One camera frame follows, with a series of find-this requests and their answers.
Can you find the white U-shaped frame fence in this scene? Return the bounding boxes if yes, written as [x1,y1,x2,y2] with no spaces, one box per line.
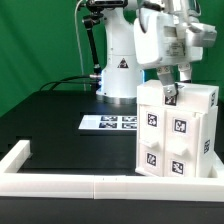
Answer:
[0,140,224,202]

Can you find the black cable bundle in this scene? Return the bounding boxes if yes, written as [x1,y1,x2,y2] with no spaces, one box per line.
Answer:
[39,75,102,92]

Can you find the white box with tags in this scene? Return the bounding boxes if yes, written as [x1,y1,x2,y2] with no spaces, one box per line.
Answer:
[137,80,219,113]

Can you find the black articulated camera mount arm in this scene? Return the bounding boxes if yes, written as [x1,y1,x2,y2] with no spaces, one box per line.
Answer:
[82,15,101,74]

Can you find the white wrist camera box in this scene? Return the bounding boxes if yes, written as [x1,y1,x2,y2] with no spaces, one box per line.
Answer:
[177,22,217,48]

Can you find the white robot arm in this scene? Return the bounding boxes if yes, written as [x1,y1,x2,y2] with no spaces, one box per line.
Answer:
[86,0,202,104]

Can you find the white cabinet body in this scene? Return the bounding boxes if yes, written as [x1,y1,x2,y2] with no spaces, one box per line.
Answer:
[134,103,219,178]

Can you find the white small door panel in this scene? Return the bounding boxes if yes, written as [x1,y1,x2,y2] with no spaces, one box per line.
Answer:
[136,105,166,176]

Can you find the white flat panel four tags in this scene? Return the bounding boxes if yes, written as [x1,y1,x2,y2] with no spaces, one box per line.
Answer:
[79,115,137,131]

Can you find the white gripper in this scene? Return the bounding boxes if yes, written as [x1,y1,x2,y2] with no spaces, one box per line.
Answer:
[134,11,203,97]

